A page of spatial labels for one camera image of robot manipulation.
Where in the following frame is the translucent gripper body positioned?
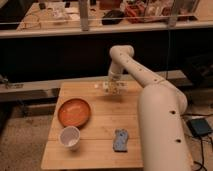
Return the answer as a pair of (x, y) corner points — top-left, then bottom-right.
(103, 79), (127, 95)

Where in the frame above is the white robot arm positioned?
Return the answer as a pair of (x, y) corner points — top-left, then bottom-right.
(108, 45), (192, 171)

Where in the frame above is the orange ceramic bowl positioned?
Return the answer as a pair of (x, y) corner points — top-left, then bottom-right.
(58, 98), (91, 127)

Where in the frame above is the blue sponge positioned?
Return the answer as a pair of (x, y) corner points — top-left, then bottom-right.
(113, 129), (129, 152)

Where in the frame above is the white paper cup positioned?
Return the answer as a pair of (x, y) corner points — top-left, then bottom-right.
(59, 126), (80, 151)

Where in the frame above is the black bag on bench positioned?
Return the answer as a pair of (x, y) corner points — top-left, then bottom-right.
(102, 10), (124, 25)

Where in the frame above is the red tool clutter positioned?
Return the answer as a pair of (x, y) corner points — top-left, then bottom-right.
(125, 4), (145, 23)

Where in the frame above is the black power adapter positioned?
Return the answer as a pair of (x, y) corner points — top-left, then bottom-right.
(187, 118), (213, 137)

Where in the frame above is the grey metal post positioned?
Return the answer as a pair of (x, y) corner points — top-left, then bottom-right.
(78, 0), (89, 31)

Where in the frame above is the black cable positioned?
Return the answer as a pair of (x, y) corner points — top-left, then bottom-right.
(193, 134), (213, 171)

